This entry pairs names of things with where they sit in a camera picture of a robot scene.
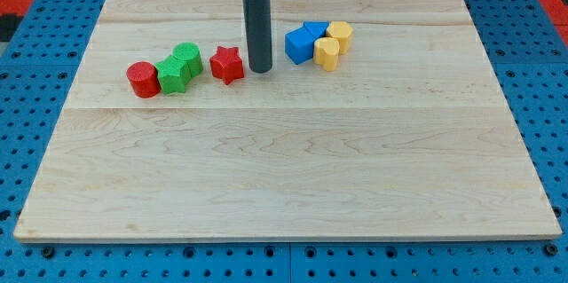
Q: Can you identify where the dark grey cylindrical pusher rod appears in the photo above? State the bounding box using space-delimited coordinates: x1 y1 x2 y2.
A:
242 0 272 74

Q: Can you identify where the red star block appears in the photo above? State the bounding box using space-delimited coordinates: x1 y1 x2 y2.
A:
209 46 245 85

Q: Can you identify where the green star block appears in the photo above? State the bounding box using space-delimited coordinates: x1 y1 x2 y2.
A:
155 55 191 94

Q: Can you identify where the blue cube block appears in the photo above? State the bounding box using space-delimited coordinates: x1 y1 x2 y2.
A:
285 27 315 65

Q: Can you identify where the blue triangle block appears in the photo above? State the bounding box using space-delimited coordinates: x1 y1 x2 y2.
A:
303 20 329 39

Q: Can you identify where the green cylinder block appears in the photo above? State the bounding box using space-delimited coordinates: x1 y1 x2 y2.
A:
173 42 203 78

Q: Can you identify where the yellow heart block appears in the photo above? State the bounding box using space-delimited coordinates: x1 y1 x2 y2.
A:
312 37 340 72

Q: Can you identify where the yellow hexagon block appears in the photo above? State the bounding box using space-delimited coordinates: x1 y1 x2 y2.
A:
326 21 354 54

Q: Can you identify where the red cylinder block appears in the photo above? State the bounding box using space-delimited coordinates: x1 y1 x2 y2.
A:
126 61 161 98

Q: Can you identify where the light wooden board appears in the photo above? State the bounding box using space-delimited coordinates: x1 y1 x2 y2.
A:
13 0 562 243

